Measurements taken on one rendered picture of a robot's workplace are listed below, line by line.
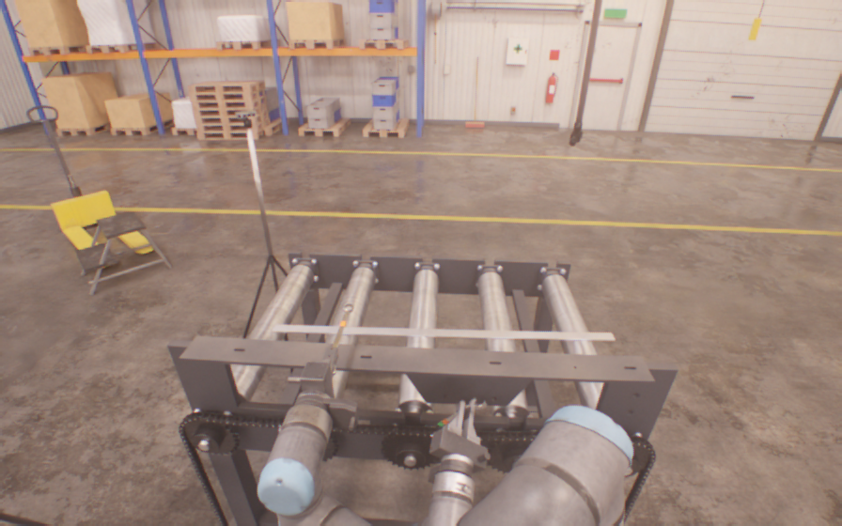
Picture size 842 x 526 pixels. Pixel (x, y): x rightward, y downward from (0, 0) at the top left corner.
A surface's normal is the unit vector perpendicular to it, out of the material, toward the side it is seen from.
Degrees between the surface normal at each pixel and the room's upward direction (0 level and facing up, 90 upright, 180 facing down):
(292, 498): 85
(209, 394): 90
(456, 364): 0
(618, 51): 90
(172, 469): 0
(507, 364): 0
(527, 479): 28
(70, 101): 90
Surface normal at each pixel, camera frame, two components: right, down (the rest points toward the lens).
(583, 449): 0.10, -0.83
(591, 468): 0.35, -0.63
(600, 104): -0.06, 0.49
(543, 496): -0.21, -0.75
